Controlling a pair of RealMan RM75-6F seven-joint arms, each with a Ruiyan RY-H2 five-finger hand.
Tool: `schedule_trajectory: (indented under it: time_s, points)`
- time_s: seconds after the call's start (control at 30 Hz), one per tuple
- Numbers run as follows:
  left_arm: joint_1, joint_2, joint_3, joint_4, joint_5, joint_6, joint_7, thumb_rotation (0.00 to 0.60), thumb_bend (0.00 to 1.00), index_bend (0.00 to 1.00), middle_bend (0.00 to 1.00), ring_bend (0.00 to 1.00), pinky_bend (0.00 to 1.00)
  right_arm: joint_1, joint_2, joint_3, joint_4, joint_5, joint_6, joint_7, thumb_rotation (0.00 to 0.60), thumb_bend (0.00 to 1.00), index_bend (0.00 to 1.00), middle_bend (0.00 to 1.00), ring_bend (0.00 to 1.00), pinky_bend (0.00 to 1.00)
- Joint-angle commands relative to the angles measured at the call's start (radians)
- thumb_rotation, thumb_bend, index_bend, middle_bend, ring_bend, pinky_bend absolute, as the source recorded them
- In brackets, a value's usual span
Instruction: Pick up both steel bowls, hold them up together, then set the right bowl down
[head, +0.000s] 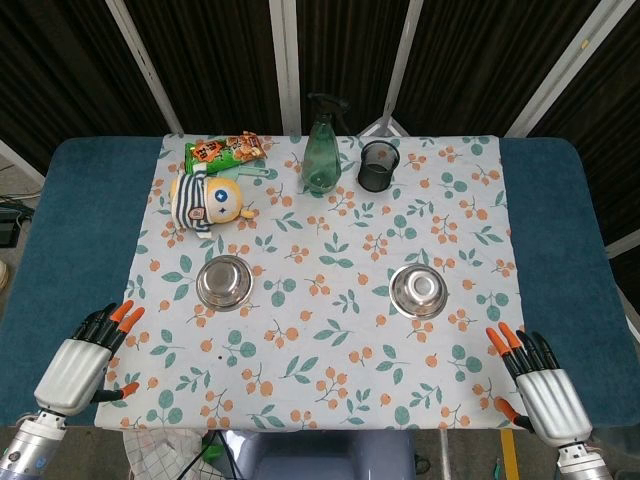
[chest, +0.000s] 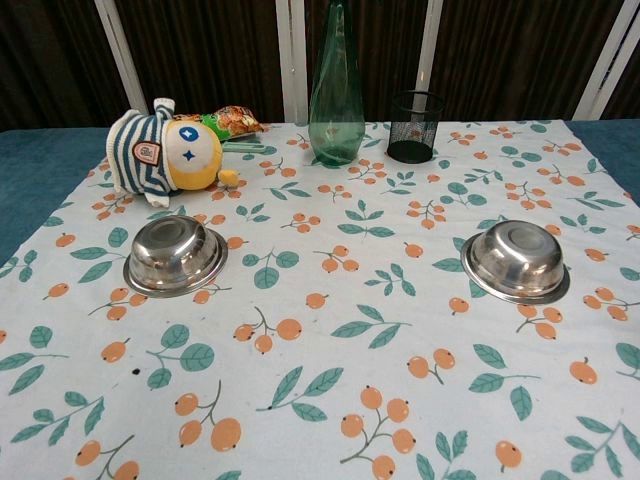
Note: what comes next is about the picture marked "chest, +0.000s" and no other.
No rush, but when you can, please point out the floral tablecloth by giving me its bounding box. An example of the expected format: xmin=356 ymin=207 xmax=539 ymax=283
xmin=0 ymin=118 xmax=640 ymax=480

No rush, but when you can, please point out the green orange snack bag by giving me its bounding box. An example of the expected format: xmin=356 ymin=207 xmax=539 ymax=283
xmin=172 ymin=104 xmax=265 ymax=144

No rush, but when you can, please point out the striped yellow plush toy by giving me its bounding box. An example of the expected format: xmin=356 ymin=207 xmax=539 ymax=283
xmin=104 ymin=97 xmax=240 ymax=207

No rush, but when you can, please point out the green transparent spray bottle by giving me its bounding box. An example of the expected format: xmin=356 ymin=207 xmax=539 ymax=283
xmin=308 ymin=2 xmax=366 ymax=167

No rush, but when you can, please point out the white screen frame post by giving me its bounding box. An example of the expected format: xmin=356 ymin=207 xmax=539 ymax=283
xmin=574 ymin=0 xmax=639 ymax=121
xmin=94 ymin=0 xmax=150 ymax=124
xmin=417 ymin=0 xmax=442 ymax=94
xmin=276 ymin=0 xmax=309 ymax=125

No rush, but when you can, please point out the black mesh pen holder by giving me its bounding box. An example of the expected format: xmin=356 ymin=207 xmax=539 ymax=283
xmin=386 ymin=89 xmax=446 ymax=164

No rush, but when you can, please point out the mint green plastic clip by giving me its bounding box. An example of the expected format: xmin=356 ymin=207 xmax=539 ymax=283
xmin=222 ymin=140 xmax=269 ymax=155

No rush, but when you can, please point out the steel bowl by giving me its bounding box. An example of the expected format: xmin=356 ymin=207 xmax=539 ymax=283
xmin=460 ymin=219 xmax=571 ymax=304
xmin=122 ymin=216 xmax=229 ymax=300

